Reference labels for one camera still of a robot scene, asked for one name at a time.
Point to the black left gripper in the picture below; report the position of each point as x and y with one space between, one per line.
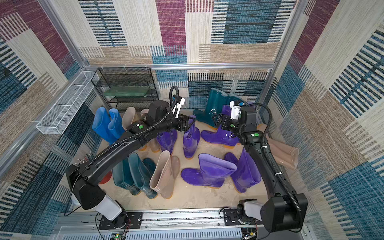
184 127

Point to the purple rain boot front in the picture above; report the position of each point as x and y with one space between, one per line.
211 173

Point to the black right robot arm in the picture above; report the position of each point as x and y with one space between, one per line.
285 209

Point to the beige rain boot wall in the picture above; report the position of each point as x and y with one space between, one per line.
284 155

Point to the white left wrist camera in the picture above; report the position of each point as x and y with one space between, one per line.
180 101

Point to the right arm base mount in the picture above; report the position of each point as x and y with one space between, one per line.
247 212

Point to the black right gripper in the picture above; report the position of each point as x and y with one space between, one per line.
222 120

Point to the white wire mesh basket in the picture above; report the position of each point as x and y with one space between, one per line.
58 118

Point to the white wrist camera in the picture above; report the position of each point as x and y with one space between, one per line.
235 109
180 101

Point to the black wire mesh shelf rack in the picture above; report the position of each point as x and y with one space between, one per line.
106 78

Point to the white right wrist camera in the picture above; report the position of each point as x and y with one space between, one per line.
235 109

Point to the red pen holder cup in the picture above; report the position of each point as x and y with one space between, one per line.
106 178

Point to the green tray on rack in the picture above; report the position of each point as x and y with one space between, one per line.
126 92

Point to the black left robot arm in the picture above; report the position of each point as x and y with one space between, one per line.
84 178

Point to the beige rain boot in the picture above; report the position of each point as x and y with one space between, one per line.
166 172
153 144
128 118

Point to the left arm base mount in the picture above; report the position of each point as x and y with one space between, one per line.
124 221

